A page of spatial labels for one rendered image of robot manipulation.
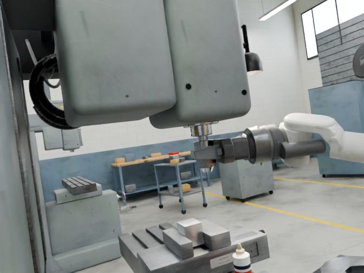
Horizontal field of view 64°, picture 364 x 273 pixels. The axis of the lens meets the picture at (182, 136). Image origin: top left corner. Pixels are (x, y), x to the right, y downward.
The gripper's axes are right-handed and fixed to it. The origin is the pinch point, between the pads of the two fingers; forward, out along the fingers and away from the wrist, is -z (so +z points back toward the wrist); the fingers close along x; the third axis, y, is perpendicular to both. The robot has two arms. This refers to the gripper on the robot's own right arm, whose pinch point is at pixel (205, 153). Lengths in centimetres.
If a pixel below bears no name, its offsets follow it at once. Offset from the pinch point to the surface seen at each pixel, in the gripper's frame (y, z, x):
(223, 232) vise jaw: 22.5, 3.6, -9.4
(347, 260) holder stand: 13.7, 9.8, 34.2
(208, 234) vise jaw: 22.4, -0.5, -9.7
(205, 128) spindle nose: -5.8, 0.5, 2.4
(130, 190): 95, -75, -580
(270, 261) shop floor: 124, 81, -199
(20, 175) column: -2.5, -30.2, 26.2
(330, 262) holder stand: 13.6, 7.7, 33.9
